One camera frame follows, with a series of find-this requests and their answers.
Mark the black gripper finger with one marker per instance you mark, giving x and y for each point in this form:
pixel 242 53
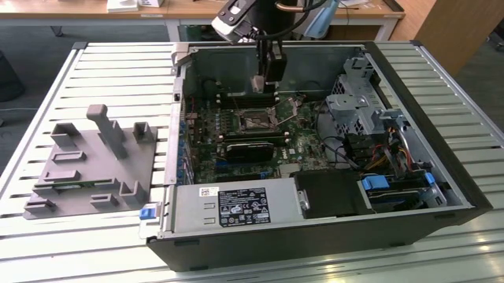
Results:
pixel 275 67
pixel 260 59

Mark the silver CPU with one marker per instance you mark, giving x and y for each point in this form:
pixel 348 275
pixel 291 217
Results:
pixel 256 84

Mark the CPU socket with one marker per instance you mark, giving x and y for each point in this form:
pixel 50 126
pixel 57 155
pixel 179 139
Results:
pixel 255 121

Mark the black RAM slot bank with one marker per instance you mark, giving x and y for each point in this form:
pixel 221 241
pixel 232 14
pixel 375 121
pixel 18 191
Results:
pixel 243 101
pixel 251 138

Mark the green circuit board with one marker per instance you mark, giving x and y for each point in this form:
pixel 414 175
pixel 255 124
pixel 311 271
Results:
pixel 192 32

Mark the white paper sheets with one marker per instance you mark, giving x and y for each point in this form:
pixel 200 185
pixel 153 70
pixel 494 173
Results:
pixel 354 2

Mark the silver metal drive cage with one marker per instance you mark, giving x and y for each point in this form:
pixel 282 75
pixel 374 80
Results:
pixel 354 103

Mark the green motherboard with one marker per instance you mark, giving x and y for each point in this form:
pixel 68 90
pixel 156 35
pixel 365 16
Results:
pixel 302 141

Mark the black graphics card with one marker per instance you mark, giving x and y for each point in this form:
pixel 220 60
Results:
pixel 247 151

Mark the white box with dark print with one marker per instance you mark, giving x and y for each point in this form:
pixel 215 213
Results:
pixel 151 3

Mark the small silver heat sink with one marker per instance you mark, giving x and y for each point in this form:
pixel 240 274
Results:
pixel 288 170

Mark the wooden cabinet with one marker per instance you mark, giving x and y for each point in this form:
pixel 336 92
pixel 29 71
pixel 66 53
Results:
pixel 451 29

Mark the blue disk carrier tab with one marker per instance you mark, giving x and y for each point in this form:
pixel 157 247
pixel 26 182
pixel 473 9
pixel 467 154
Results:
pixel 373 183
pixel 429 179

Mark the grey power supply unit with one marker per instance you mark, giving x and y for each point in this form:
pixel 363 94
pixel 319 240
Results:
pixel 188 212

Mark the grey plastic parts rack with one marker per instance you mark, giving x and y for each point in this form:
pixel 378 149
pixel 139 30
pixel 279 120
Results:
pixel 97 165

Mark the blue plastic latch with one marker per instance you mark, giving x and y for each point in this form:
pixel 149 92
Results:
pixel 145 213

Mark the metal disk bay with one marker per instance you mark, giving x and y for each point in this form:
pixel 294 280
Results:
pixel 433 197

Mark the green RAM stick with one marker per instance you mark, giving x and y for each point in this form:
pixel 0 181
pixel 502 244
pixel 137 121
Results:
pixel 92 184

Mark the black open PC case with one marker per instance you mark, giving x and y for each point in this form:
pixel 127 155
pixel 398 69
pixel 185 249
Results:
pixel 275 250

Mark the black bin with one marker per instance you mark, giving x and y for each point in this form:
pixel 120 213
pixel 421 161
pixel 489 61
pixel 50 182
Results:
pixel 9 82

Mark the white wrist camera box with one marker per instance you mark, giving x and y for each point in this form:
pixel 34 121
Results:
pixel 231 17

